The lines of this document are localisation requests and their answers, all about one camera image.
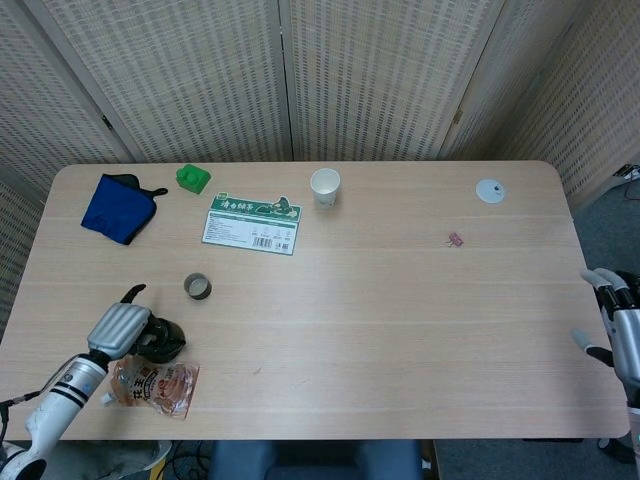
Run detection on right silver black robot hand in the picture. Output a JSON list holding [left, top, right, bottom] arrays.
[[571, 267, 640, 389]]

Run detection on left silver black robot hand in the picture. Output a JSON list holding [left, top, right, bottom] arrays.
[[87, 283, 156, 360]]

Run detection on black teapot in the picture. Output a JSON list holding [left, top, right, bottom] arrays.
[[130, 315, 188, 364]]

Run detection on orange snack spout pouch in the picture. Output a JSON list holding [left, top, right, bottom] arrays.
[[99, 355, 201, 420]]

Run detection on white paper cup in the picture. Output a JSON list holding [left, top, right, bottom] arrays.
[[309, 168, 342, 209]]

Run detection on blue black cloth pouch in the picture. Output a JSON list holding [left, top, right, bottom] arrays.
[[80, 173, 169, 247]]

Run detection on green toy brick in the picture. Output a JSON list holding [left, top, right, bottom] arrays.
[[175, 163, 213, 196]]

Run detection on green white label card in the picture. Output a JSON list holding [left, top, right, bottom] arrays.
[[201, 191, 303, 256]]

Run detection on white round disc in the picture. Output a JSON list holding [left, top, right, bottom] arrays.
[[475, 178, 507, 205]]

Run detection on blue seat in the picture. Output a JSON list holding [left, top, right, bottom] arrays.
[[207, 439, 424, 480]]

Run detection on woven folding screen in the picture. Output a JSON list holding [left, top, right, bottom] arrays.
[[0, 0, 640, 336]]

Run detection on tangled floor cables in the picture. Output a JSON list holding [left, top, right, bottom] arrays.
[[612, 164, 640, 201]]

